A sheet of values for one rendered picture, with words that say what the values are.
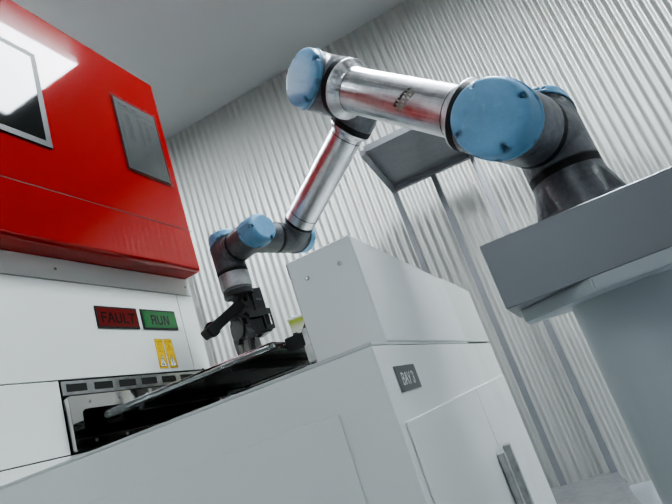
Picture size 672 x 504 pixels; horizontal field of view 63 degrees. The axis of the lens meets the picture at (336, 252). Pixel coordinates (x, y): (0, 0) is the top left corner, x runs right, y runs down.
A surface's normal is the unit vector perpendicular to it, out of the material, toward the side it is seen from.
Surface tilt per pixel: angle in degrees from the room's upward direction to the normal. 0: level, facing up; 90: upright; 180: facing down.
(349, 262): 90
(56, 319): 90
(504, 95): 94
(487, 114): 94
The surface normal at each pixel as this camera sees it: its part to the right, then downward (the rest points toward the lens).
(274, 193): -0.38, -0.15
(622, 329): -0.73, 0.04
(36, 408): 0.87, -0.40
